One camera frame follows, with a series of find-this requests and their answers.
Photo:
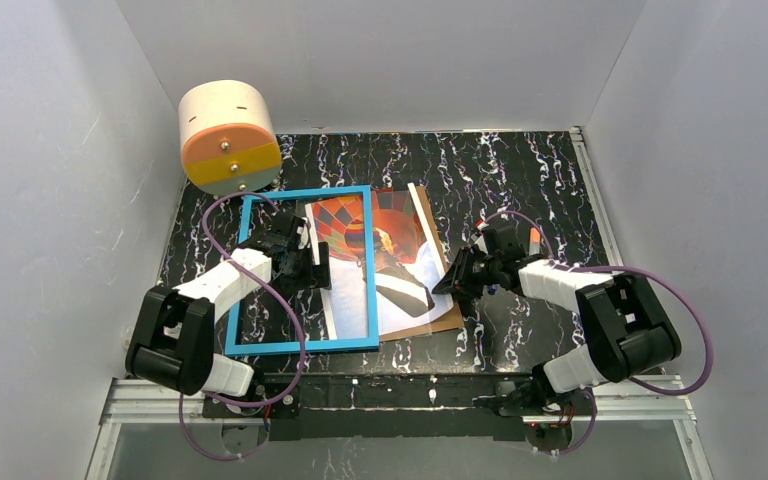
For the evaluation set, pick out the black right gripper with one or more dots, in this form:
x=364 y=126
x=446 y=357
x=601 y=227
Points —
x=466 y=273

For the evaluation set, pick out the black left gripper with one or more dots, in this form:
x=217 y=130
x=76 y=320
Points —
x=314 y=266

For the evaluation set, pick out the white orange-capped marker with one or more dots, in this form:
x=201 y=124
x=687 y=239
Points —
x=535 y=241

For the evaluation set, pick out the brown frame backing board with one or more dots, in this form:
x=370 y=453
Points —
x=453 y=318

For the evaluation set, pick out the hot air balloon photo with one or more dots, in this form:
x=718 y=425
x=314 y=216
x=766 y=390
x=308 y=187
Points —
x=397 y=265

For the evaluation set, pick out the blue wooden picture frame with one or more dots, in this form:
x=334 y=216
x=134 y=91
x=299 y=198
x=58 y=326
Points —
x=371 y=341

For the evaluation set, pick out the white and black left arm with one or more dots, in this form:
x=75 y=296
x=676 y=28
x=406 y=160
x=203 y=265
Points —
x=172 y=343

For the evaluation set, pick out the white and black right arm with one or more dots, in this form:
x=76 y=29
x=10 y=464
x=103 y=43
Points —
x=626 y=329

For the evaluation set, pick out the black front mounting rail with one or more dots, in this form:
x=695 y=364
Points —
x=501 y=406

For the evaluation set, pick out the white cylindrical drawer box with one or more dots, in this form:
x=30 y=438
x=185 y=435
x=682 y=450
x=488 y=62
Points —
x=227 y=139

